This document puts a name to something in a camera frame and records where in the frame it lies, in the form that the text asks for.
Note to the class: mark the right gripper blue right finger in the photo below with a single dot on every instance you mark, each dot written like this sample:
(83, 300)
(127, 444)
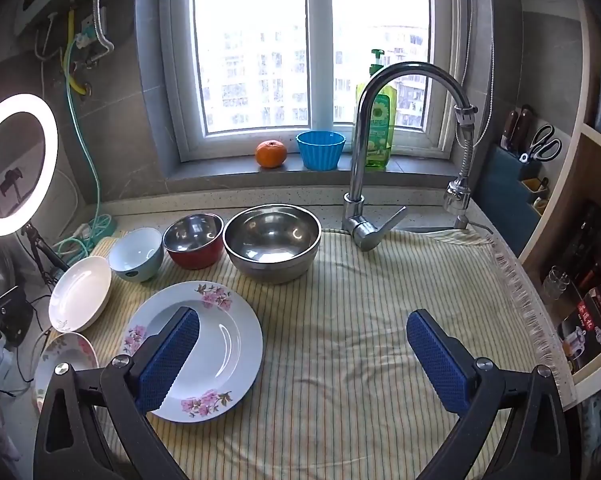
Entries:
(535, 442)

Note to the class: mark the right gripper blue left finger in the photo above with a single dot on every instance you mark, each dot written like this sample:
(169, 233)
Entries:
(70, 443)

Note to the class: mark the small floral plate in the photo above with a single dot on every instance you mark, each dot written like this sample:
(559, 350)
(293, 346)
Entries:
(70, 349)

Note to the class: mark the plain white deep plate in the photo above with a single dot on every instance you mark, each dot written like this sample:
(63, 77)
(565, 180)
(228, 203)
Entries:
(81, 295)

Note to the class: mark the large floral white plate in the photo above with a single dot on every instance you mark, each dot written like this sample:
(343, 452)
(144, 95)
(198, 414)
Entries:
(224, 362)

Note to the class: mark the light blue ceramic bowl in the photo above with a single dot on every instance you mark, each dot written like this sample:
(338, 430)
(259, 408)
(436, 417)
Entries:
(138, 255)

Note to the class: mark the red steel bowl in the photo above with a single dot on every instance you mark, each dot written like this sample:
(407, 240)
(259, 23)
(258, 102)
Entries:
(194, 242)

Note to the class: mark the large stainless steel bowl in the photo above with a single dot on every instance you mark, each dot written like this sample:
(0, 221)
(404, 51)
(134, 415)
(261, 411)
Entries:
(272, 243)

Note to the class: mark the chrome kitchen faucet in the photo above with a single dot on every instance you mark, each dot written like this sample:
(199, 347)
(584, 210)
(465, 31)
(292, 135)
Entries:
(365, 235)

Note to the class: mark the red black box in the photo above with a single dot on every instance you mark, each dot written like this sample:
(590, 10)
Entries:
(580, 332)

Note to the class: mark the yellow striped cloth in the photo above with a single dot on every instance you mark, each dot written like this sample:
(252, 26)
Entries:
(339, 394)

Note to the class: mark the wooden shelf unit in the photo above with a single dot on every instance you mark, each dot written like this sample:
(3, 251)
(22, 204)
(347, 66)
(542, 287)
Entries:
(578, 180)

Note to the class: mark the blue knife holder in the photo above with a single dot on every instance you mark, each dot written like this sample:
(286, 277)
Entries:
(506, 191)

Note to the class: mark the orange tangerine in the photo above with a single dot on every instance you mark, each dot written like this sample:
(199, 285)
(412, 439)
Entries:
(270, 154)

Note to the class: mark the green dish soap bottle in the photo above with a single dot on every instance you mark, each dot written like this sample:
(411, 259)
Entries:
(382, 127)

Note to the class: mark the blue plastic cup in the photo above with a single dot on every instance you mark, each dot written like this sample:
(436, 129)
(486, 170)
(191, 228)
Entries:
(320, 150)

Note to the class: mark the white ring light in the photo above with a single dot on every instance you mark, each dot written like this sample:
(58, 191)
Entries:
(28, 156)

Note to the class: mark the black handled scissors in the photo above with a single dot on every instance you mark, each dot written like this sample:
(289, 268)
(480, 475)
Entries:
(545, 146)

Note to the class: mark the brown handled knives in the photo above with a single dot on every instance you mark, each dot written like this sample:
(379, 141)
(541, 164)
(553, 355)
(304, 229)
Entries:
(516, 129)

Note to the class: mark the white window frame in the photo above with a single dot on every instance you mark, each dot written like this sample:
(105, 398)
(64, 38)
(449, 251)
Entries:
(241, 72)

